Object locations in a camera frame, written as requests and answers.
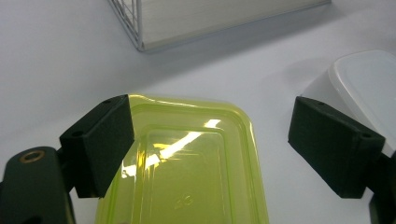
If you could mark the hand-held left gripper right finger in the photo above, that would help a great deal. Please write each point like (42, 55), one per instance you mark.
(333, 146)

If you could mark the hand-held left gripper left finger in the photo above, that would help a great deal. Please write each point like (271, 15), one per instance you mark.
(99, 149)

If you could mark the white plastic container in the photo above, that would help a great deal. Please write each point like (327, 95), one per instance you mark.
(364, 90)

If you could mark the green translucent plastic container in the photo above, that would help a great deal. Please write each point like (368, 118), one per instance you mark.
(193, 168)

